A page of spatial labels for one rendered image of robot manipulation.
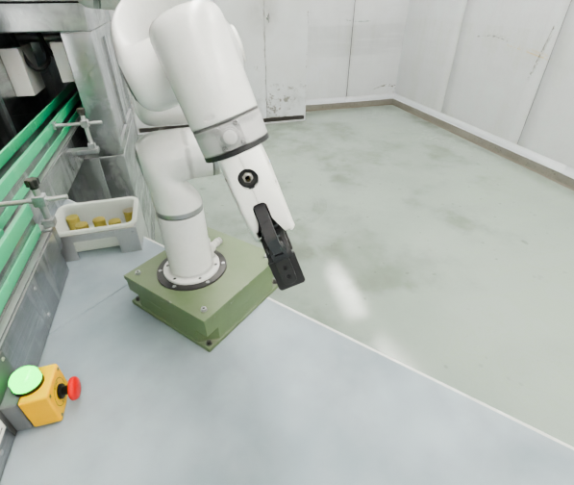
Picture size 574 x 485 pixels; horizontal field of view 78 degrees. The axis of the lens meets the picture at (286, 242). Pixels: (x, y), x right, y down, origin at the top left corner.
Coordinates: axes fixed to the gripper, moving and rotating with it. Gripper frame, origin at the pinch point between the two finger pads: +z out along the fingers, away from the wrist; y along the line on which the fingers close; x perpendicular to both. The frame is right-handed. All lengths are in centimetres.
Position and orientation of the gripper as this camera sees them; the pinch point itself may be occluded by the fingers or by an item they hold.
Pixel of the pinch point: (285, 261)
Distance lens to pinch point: 45.3
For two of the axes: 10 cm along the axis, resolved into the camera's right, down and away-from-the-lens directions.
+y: -1.4, -3.8, 9.2
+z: 3.5, 8.5, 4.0
